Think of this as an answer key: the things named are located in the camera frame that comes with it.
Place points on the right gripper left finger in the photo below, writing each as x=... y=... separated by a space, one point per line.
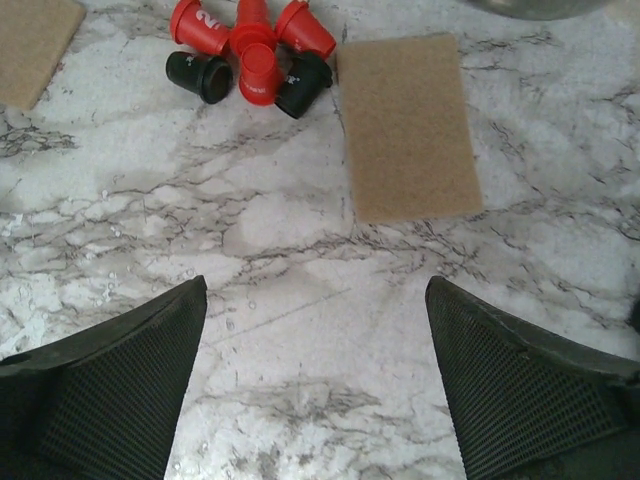
x=103 y=403

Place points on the tan scouring pad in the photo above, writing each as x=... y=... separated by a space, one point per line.
x=407 y=135
x=34 y=36

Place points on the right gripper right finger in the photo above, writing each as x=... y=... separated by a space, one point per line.
x=527 y=403

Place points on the steel pot with lid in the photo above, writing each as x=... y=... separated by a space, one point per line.
x=539 y=10

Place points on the pile of coffee capsules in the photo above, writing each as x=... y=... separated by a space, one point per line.
x=283 y=64

